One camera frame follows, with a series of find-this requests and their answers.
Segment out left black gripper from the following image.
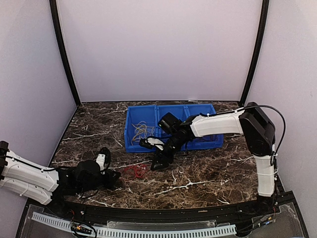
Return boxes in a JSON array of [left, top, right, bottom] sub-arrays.
[[78, 169, 120, 194]]

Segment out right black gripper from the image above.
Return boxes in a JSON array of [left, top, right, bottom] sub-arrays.
[[150, 134, 187, 171]]

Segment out blue three-compartment plastic bin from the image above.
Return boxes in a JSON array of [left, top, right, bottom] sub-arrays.
[[124, 104, 215, 153]]

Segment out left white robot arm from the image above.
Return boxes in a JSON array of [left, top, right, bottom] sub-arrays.
[[0, 141, 121, 216]]

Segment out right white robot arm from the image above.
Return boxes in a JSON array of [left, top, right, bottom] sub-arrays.
[[145, 102, 283, 215]]

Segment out clear acrylic plate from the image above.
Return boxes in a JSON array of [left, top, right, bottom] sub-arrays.
[[106, 221, 216, 231]]

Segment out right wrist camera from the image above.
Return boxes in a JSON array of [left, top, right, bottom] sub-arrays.
[[139, 136, 164, 151]]

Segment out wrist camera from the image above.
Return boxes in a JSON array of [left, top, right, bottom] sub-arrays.
[[96, 147, 111, 174], [139, 136, 164, 151]]

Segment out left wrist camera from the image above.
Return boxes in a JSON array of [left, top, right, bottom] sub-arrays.
[[96, 147, 111, 174]]

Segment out white slotted cable duct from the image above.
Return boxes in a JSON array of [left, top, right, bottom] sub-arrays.
[[31, 212, 237, 238]]

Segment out black front rail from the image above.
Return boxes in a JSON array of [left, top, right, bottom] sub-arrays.
[[29, 193, 295, 226]]

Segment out left black frame post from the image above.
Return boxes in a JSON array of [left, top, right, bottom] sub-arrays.
[[49, 0, 81, 107]]

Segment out black frame post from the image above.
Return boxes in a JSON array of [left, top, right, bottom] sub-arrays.
[[49, 0, 81, 107], [238, 0, 269, 106]]

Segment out right black frame post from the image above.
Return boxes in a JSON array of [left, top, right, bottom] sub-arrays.
[[238, 0, 269, 106]]

